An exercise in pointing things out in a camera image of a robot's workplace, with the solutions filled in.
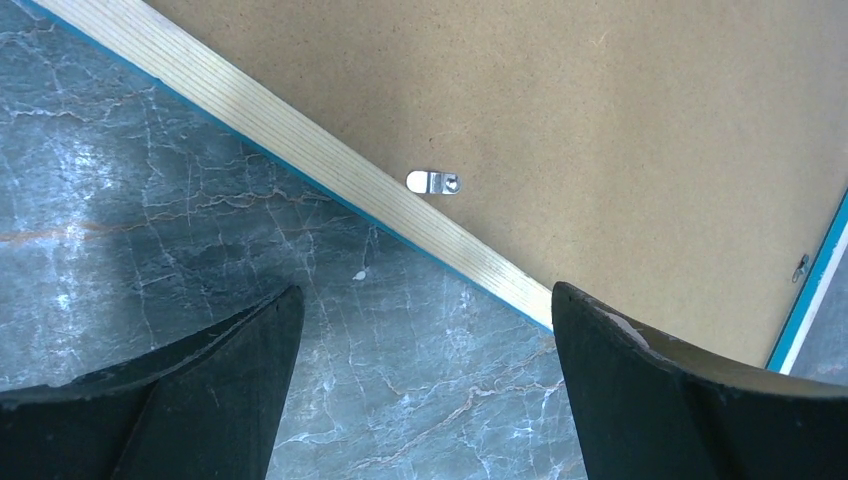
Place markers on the metal retaining clip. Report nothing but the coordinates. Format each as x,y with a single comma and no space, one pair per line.
433,182
801,268

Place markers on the light wooden picture frame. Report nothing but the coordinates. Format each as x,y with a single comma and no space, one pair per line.
298,146

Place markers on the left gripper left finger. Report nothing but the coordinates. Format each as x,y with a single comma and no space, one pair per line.
205,407

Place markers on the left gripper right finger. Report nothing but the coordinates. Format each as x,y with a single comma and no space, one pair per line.
648,405

